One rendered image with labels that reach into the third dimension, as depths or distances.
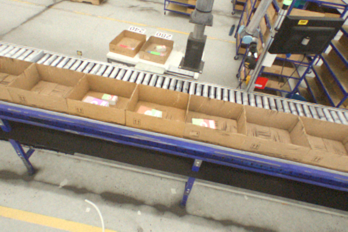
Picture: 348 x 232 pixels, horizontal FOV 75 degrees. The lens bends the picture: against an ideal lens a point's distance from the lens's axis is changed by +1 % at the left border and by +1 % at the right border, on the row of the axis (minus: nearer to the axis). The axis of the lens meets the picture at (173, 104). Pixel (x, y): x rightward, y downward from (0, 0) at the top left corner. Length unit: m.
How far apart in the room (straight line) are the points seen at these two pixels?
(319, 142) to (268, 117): 0.41
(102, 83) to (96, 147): 0.49
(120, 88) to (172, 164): 0.69
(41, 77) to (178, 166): 1.26
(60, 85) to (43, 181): 0.98
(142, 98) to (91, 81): 0.40
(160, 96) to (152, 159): 0.48
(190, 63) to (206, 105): 0.81
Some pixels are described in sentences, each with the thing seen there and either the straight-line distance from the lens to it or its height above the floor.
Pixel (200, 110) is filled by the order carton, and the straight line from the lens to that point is 1.72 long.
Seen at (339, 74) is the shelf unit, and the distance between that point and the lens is 3.38.
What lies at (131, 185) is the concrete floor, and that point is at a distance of 2.33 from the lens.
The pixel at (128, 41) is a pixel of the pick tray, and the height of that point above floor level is 0.76.
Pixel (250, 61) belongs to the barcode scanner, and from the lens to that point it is 2.18.
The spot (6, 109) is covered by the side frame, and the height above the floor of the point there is 0.91.
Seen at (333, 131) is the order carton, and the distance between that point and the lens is 2.01.
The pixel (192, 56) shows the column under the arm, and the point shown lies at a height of 0.91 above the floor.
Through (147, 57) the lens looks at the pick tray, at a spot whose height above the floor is 0.79.
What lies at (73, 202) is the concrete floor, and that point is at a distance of 2.34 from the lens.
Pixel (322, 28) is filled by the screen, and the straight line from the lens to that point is 2.07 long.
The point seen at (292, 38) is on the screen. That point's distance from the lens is 1.95.
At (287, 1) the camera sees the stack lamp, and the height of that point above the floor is 1.61.
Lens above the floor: 2.08
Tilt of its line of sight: 43 degrees down
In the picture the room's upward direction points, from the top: 9 degrees clockwise
